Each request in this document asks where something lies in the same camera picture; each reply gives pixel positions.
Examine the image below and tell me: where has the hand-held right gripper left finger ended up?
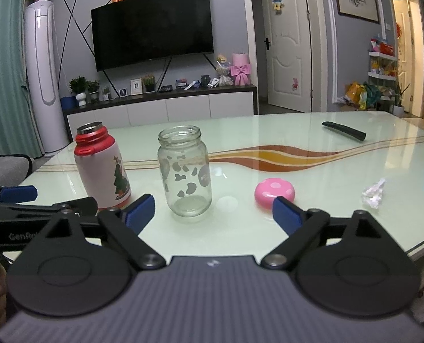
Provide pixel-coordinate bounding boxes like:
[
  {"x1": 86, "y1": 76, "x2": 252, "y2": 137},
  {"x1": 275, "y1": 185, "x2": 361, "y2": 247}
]
[{"x1": 30, "y1": 194, "x2": 167, "y2": 271}]

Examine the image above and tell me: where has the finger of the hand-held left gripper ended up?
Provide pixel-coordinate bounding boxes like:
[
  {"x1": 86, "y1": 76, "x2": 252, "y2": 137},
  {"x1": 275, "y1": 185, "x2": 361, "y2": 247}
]
[
  {"x1": 0, "y1": 184, "x2": 38, "y2": 205},
  {"x1": 0, "y1": 196, "x2": 99, "y2": 222}
]

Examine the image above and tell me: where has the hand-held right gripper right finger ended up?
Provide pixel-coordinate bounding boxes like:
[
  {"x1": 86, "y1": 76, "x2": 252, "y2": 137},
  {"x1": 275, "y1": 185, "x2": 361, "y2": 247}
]
[{"x1": 260, "y1": 196, "x2": 400, "y2": 271}]

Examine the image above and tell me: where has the pink spotted cap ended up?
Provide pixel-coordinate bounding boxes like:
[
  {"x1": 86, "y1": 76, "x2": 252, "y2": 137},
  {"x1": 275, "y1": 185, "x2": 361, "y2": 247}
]
[{"x1": 255, "y1": 178, "x2": 297, "y2": 211}]

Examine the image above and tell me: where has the red and white printed bottle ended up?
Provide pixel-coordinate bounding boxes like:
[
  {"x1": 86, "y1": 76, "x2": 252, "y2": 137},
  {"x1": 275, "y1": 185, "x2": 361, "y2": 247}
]
[{"x1": 74, "y1": 121, "x2": 132, "y2": 211}]

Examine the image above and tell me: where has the spotted glass jar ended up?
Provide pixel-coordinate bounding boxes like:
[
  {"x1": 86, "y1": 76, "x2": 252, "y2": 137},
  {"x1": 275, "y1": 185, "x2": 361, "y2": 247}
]
[{"x1": 157, "y1": 125, "x2": 213, "y2": 218}]

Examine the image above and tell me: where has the grey sofa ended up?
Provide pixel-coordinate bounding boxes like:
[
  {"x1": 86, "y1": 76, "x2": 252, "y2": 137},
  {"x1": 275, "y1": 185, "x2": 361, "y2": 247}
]
[{"x1": 0, "y1": 155, "x2": 37, "y2": 186}]

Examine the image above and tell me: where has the crumpled clear plastic wrapper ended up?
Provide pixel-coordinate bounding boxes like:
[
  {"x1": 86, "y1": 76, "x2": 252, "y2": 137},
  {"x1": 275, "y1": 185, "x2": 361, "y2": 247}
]
[{"x1": 362, "y1": 179, "x2": 387, "y2": 208}]

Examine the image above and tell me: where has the black remote control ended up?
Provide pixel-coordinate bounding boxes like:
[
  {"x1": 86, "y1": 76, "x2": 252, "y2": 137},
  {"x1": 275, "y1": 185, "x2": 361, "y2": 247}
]
[{"x1": 322, "y1": 121, "x2": 367, "y2": 142}]

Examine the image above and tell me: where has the white television cabinet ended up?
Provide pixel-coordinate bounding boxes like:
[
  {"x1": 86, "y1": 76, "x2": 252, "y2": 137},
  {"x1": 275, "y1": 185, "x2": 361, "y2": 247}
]
[{"x1": 63, "y1": 84, "x2": 259, "y2": 141}]

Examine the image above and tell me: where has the green plant in glass pot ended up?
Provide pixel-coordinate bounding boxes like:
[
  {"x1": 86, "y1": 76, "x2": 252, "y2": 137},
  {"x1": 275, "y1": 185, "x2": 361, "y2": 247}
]
[{"x1": 86, "y1": 80, "x2": 101, "y2": 102}]

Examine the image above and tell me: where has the white tower air conditioner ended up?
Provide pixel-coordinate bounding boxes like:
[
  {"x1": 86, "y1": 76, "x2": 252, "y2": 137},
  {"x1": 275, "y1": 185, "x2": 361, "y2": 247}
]
[{"x1": 23, "y1": 0, "x2": 70, "y2": 156}]

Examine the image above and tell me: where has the green plant in white pot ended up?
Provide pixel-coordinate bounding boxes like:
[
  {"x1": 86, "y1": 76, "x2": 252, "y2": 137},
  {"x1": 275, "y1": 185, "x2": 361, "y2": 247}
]
[{"x1": 69, "y1": 76, "x2": 88, "y2": 107}]

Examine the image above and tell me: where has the green curtain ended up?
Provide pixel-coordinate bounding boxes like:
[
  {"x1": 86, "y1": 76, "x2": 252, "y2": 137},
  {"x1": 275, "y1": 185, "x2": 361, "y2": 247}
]
[{"x1": 0, "y1": 0, "x2": 43, "y2": 158}]

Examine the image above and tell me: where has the pile of colourful bags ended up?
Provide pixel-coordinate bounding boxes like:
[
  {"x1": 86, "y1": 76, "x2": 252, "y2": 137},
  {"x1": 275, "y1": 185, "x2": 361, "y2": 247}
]
[{"x1": 335, "y1": 82, "x2": 382, "y2": 111}]

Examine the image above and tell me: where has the pink gift box with bow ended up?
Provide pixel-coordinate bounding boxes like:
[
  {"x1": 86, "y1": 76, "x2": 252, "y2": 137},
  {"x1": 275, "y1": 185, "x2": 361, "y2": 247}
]
[{"x1": 231, "y1": 53, "x2": 252, "y2": 86}]

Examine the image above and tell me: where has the potted snake plant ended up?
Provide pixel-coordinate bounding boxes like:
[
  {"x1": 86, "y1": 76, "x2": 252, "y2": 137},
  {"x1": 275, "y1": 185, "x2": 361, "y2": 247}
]
[{"x1": 392, "y1": 84, "x2": 410, "y2": 117}]

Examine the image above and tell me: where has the wrapped doll bouquet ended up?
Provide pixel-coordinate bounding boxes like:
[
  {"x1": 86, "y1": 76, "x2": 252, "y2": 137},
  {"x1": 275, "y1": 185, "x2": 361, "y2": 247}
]
[{"x1": 215, "y1": 54, "x2": 234, "y2": 86}]

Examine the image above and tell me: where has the white panel door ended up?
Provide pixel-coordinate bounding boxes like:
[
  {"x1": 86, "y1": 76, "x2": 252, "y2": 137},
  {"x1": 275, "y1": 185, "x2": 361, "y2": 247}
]
[{"x1": 260, "y1": 0, "x2": 312, "y2": 112}]

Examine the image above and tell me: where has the white wall shelf with goods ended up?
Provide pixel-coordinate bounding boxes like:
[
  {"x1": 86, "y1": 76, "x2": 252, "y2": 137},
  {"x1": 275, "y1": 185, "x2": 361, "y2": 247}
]
[{"x1": 367, "y1": 36, "x2": 400, "y2": 113}]

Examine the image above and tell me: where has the black wall television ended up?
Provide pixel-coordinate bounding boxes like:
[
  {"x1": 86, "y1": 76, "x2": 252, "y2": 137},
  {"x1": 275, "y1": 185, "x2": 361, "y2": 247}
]
[{"x1": 91, "y1": 0, "x2": 215, "y2": 72}]

